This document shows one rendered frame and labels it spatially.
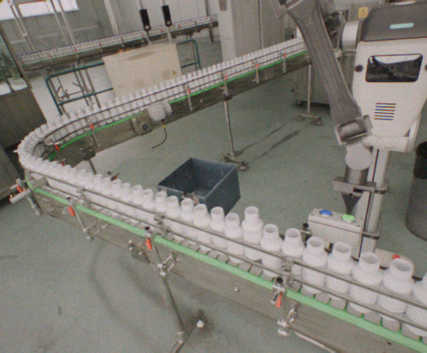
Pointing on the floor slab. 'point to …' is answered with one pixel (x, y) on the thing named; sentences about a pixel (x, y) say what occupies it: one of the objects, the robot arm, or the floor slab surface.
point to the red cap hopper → (47, 44)
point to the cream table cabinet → (143, 68)
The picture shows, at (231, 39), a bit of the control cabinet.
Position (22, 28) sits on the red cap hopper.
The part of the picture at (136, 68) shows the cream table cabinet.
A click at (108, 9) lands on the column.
